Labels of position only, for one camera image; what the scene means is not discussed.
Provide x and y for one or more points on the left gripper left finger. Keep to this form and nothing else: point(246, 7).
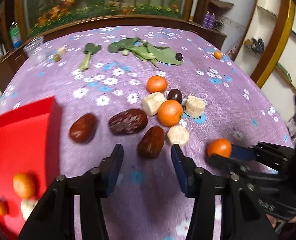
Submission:
point(110, 168)

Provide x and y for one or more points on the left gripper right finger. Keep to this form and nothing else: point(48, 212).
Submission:
point(184, 169)

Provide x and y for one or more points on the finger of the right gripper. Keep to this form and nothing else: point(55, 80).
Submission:
point(242, 153)
point(227, 165)

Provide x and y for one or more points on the orange tangerine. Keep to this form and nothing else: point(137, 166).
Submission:
point(156, 84)
point(24, 186)
point(220, 147)
point(170, 113)

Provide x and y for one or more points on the dark red date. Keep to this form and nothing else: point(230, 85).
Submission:
point(128, 122)

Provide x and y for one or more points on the person's right hand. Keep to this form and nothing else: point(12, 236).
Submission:
point(274, 220)

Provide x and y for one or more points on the dark purple grape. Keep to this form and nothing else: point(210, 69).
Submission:
point(175, 94)

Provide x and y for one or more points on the red tray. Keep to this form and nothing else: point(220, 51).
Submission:
point(29, 143)

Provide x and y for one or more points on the small kumquat far right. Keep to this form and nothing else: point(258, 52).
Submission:
point(217, 55)

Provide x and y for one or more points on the dark grape on leaf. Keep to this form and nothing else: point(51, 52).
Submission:
point(179, 57)

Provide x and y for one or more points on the small kumquat in tray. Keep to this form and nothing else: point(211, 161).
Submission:
point(3, 208)

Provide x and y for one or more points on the small green bok choy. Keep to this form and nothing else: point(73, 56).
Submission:
point(89, 50)

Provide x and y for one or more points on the large green leafy vegetable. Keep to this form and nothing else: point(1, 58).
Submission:
point(145, 51)

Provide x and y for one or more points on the small green olive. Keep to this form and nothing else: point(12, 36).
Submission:
point(56, 58)

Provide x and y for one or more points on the small white garlic piece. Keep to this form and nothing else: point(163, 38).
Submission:
point(61, 51)

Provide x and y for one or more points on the purple bottles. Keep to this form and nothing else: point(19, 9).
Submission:
point(208, 20)

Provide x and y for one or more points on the clear plastic cup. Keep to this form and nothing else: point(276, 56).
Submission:
point(35, 50)

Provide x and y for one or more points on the green plastic bottle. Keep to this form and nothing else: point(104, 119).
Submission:
point(15, 36)

